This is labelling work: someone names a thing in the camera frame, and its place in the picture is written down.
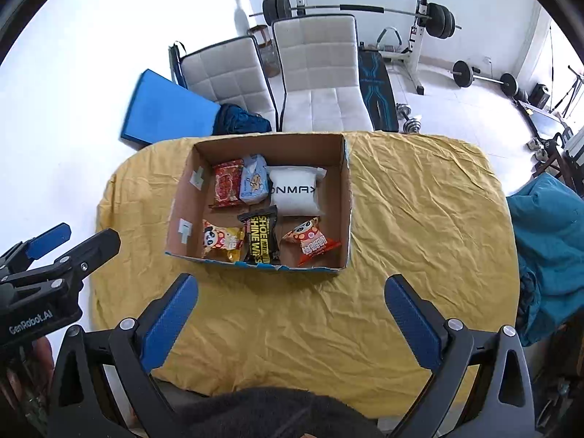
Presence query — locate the left hand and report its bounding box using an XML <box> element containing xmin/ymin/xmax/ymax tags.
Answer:
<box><xmin>1</xmin><ymin>337</ymin><xmax>54</xmax><ymax>421</ymax></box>

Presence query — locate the blue black bench pad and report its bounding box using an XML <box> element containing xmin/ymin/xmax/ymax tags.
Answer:
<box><xmin>357</xmin><ymin>49</ymin><xmax>399</xmax><ymax>132</ymax></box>

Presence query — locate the teal bean bag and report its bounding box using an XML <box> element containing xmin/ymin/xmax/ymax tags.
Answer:
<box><xmin>507</xmin><ymin>173</ymin><xmax>583</xmax><ymax>347</ymax></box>

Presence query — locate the right white padded chair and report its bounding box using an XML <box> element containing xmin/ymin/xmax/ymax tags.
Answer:
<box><xmin>272</xmin><ymin>14</ymin><xmax>373</xmax><ymax>132</ymax></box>

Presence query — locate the black fuzzy sleeve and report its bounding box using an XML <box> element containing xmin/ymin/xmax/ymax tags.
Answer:
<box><xmin>179</xmin><ymin>387</ymin><xmax>383</xmax><ymax>437</ymax></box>

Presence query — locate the dark blue knitted cloth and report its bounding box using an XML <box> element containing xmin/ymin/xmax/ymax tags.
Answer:
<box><xmin>213</xmin><ymin>104</ymin><xmax>272</xmax><ymax>135</ymax></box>

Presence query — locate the white padded chair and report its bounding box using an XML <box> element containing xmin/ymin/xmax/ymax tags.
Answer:
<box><xmin>176</xmin><ymin>36</ymin><xmax>278</xmax><ymax>131</ymax></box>
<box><xmin>272</xmin><ymin>14</ymin><xmax>373</xmax><ymax>132</ymax></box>

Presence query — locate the white ONMAX pouch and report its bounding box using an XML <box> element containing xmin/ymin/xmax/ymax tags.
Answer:
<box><xmin>267</xmin><ymin>166</ymin><xmax>327</xmax><ymax>216</ymax></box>

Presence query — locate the light blue cartoon tissue pack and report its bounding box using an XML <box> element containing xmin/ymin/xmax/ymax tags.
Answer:
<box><xmin>239</xmin><ymin>154</ymin><xmax>269</xmax><ymax>205</ymax></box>

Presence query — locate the barbell on floor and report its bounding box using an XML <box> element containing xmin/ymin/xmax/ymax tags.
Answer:
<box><xmin>452</xmin><ymin>60</ymin><xmax>519</xmax><ymax>98</ymax></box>

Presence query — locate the yellow panda snack bag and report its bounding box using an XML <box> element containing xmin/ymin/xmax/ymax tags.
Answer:
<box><xmin>203</xmin><ymin>220</ymin><xmax>245</xmax><ymax>263</ymax></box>

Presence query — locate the left white padded chair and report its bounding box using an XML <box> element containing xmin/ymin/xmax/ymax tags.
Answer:
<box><xmin>176</xmin><ymin>36</ymin><xmax>278</xmax><ymax>131</ymax></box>

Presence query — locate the blue foam mat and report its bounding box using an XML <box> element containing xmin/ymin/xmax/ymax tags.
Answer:
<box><xmin>121</xmin><ymin>69</ymin><xmax>221</xmax><ymax>145</ymax></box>

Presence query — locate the barbell on rack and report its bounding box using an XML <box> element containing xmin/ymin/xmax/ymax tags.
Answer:
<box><xmin>250</xmin><ymin>0</ymin><xmax>462</xmax><ymax>40</ymax></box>

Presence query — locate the orange panda snack bag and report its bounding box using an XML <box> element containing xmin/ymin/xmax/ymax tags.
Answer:
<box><xmin>281</xmin><ymin>216</ymin><xmax>342</xmax><ymax>266</ymax></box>

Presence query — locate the chrome dumbbell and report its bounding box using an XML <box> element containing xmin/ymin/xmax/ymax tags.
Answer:
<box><xmin>396</xmin><ymin>103</ymin><xmax>422</xmax><ymax>134</ymax></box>

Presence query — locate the red floral snack bag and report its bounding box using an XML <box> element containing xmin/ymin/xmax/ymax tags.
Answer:
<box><xmin>211</xmin><ymin>158</ymin><xmax>243</xmax><ymax>209</ymax></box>

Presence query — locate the yellow table cloth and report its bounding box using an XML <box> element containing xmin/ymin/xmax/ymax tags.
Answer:
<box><xmin>91</xmin><ymin>132</ymin><xmax>520</xmax><ymax>418</ymax></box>

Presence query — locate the black shoe shine wipes pack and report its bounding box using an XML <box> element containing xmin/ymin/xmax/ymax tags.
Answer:
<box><xmin>238</xmin><ymin>206</ymin><xmax>280</xmax><ymax>265</ymax></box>

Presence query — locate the white weight bench rack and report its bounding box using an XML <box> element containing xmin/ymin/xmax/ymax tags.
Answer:
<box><xmin>375</xmin><ymin>0</ymin><xmax>430</xmax><ymax>95</ymax></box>

